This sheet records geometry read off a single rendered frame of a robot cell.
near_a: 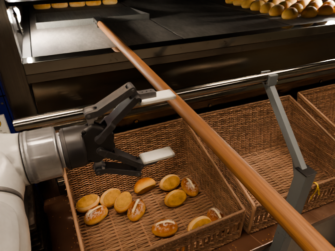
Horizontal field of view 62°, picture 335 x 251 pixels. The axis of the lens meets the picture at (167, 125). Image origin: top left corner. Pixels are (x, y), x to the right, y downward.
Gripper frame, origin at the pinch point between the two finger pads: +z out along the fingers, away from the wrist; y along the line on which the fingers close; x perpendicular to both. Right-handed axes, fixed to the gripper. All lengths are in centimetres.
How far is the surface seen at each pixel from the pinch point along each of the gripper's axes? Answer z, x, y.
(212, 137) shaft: 5.5, 7.9, -0.7
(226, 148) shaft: 5.8, 12.0, -0.8
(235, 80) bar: 29.4, -18.0, 2.5
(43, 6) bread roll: -15, -152, 0
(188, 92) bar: 13.8, -17.7, 3.1
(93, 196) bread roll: -14, -42, 55
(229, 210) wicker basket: 31, -14, 54
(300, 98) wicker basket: 98, -49, 37
